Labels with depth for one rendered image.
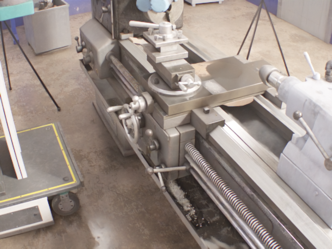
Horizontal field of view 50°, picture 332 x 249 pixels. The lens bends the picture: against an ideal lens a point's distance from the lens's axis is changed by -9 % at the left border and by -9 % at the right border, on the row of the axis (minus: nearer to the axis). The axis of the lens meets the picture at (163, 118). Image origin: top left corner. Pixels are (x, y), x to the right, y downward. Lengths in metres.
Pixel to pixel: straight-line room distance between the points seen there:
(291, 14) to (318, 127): 4.54
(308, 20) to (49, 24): 3.47
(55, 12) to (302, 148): 3.57
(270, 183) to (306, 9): 4.31
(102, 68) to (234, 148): 1.36
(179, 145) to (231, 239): 0.51
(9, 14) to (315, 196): 1.41
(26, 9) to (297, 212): 1.35
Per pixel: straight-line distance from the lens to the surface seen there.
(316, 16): 5.45
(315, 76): 1.52
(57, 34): 4.57
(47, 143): 2.55
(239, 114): 2.03
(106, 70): 2.69
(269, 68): 1.61
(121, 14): 2.54
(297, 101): 1.43
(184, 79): 1.68
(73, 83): 3.87
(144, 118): 1.96
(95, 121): 3.26
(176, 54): 1.82
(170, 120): 1.73
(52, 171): 2.32
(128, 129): 2.02
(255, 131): 1.92
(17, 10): 1.69
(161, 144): 1.83
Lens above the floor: 1.82
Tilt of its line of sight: 34 degrees down
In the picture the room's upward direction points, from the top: straight up
